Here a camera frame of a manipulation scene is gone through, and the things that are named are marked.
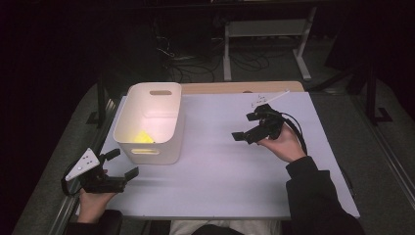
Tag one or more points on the wooden table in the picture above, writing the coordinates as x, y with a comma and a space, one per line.
228, 87

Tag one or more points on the person's right hand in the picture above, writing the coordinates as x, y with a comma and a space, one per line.
287, 147

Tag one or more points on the aluminium floor rail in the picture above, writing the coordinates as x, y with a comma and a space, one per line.
388, 163
70, 202

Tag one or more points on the black metal stand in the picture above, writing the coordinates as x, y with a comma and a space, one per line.
101, 104
371, 98

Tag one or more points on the white metal stand frame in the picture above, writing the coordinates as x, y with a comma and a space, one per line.
267, 28

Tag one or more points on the white table mat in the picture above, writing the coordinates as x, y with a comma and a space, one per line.
212, 182

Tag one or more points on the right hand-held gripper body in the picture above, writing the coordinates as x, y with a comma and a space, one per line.
269, 125

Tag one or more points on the person's light trousers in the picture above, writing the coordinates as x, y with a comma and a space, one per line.
182, 227

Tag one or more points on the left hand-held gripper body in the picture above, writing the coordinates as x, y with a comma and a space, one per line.
99, 184

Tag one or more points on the white plastic bin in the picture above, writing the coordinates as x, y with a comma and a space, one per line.
147, 111

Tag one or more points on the yellow shuttlecock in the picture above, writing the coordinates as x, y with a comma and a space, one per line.
143, 137

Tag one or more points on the person's left hand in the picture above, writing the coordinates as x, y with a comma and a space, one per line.
92, 205

